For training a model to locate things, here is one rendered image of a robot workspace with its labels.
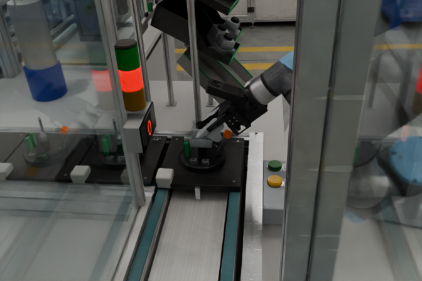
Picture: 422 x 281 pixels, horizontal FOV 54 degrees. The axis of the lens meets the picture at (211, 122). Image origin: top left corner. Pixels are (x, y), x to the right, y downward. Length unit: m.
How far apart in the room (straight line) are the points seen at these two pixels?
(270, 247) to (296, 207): 0.95
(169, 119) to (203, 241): 0.71
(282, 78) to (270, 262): 0.47
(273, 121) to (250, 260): 0.76
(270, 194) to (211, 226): 0.18
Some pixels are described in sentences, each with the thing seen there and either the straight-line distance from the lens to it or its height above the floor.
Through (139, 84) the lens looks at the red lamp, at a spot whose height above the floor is 1.32.
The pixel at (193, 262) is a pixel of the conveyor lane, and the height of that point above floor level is 0.92.
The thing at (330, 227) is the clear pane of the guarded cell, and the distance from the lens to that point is 0.17.
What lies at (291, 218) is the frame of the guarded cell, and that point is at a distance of 0.21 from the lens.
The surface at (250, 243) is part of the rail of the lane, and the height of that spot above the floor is 0.95.
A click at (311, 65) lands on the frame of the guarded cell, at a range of 0.17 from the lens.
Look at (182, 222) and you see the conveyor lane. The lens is 1.15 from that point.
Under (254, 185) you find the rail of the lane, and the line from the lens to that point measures 1.19.
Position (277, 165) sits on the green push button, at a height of 0.97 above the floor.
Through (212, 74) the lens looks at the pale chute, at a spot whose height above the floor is 1.10.
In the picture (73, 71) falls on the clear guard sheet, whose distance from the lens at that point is 0.75.
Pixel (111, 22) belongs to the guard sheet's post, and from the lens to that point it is 0.89.
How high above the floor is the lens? 1.73
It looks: 32 degrees down
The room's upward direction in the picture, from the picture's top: 3 degrees counter-clockwise
